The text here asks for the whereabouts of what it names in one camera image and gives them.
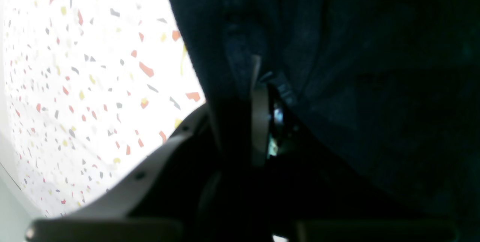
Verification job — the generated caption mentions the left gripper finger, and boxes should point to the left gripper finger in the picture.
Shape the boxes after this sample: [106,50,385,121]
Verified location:
[25,85,270,242]

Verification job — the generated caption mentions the black t-shirt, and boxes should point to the black t-shirt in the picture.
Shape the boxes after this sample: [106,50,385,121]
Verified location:
[170,0,479,242]

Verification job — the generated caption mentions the terrazzo patterned tablecloth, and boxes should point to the terrazzo patterned tablecloth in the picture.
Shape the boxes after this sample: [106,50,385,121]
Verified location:
[1,0,205,218]

